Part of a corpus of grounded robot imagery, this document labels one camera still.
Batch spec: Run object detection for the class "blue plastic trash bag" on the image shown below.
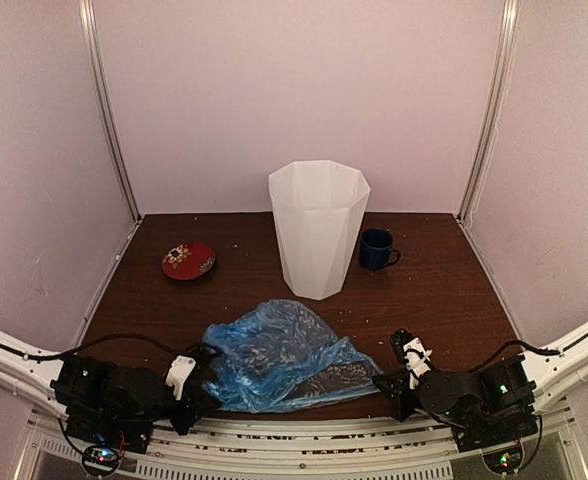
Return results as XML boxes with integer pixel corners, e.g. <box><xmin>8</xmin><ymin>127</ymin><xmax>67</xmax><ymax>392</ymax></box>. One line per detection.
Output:
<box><xmin>203</xmin><ymin>299</ymin><xmax>382</xmax><ymax>414</ymax></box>

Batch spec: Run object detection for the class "white faceted trash bin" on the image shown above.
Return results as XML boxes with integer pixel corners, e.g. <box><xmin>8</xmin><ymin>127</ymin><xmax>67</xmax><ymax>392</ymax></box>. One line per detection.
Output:
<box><xmin>268</xmin><ymin>160</ymin><xmax>370</xmax><ymax>300</ymax></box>

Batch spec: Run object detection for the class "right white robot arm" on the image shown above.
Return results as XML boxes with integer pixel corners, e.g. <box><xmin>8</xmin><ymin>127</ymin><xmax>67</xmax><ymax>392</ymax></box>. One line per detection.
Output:
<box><xmin>373</xmin><ymin>321</ymin><xmax>588</xmax><ymax>452</ymax></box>

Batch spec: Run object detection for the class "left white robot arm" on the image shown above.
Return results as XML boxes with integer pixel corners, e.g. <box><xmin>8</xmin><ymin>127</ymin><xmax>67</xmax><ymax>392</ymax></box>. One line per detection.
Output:
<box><xmin>0</xmin><ymin>331</ymin><xmax>220</xmax><ymax>444</ymax></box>

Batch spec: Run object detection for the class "dark blue enamel mug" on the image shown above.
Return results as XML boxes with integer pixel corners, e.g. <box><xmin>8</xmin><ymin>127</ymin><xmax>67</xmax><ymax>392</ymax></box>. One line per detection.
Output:
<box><xmin>359</xmin><ymin>228</ymin><xmax>401</xmax><ymax>271</ymax></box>

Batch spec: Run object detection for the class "red patterned plate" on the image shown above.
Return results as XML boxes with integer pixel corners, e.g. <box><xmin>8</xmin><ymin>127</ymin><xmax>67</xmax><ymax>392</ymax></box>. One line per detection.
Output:
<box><xmin>162</xmin><ymin>242</ymin><xmax>216</xmax><ymax>281</ymax></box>

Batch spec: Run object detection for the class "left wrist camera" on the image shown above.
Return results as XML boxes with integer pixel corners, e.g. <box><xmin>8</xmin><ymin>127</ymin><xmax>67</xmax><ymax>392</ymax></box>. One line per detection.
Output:
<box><xmin>165</xmin><ymin>343</ymin><xmax>223</xmax><ymax>401</ymax></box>

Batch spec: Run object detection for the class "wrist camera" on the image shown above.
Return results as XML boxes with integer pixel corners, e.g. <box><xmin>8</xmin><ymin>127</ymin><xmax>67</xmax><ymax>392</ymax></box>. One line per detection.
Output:
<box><xmin>390</xmin><ymin>329</ymin><xmax>435</xmax><ymax>390</ymax></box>
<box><xmin>165</xmin><ymin>343</ymin><xmax>223</xmax><ymax>401</ymax></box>

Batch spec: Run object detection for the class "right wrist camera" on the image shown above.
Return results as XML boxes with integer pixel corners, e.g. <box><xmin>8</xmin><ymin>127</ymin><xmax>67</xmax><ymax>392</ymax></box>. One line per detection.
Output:
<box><xmin>390</xmin><ymin>329</ymin><xmax>435</xmax><ymax>390</ymax></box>

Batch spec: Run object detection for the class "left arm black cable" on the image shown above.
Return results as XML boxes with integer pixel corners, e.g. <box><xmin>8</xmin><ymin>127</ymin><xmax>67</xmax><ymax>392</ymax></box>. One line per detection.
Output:
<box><xmin>0</xmin><ymin>332</ymin><xmax>205</xmax><ymax>366</ymax></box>

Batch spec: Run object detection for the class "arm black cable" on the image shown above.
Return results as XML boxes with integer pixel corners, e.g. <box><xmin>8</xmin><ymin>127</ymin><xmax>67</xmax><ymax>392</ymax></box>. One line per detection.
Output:
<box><xmin>468</xmin><ymin>339</ymin><xmax>563</xmax><ymax>451</ymax></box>
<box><xmin>0</xmin><ymin>332</ymin><xmax>205</xmax><ymax>366</ymax></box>

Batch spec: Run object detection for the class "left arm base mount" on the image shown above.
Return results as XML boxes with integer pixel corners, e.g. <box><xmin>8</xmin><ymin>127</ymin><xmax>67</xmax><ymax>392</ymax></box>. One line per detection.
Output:
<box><xmin>57</xmin><ymin>418</ymin><xmax>153</xmax><ymax>479</ymax></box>

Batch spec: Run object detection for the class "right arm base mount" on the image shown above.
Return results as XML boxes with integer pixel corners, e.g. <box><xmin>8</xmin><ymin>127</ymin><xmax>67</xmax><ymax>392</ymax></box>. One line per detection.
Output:
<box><xmin>452</xmin><ymin>415</ymin><xmax>543</xmax><ymax>478</ymax></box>

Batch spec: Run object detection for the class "aluminium front rail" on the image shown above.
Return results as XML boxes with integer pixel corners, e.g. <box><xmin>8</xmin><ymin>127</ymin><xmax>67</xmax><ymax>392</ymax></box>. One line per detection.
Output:
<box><xmin>26</xmin><ymin>392</ymin><xmax>575</xmax><ymax>480</ymax></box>

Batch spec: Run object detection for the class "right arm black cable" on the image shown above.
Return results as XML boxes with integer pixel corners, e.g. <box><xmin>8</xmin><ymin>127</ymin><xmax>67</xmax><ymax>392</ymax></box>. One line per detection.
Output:
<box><xmin>468</xmin><ymin>339</ymin><xmax>563</xmax><ymax>451</ymax></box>

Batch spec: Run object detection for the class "right aluminium corner post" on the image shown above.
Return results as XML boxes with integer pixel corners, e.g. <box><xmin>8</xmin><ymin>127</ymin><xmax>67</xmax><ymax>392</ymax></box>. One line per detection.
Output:
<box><xmin>457</xmin><ymin>0</ymin><xmax>522</xmax><ymax>229</ymax></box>

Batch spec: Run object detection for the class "aluminium corner post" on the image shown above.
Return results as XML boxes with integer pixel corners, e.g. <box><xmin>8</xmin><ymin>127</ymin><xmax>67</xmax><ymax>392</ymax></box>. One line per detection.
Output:
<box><xmin>457</xmin><ymin>0</ymin><xmax>522</xmax><ymax>229</ymax></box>
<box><xmin>78</xmin><ymin>0</ymin><xmax>142</xmax><ymax>224</ymax></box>

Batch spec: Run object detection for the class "left aluminium corner post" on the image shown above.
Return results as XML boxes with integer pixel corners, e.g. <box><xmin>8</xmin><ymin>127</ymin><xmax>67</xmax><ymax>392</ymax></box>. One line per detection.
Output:
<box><xmin>78</xmin><ymin>0</ymin><xmax>142</xmax><ymax>224</ymax></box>

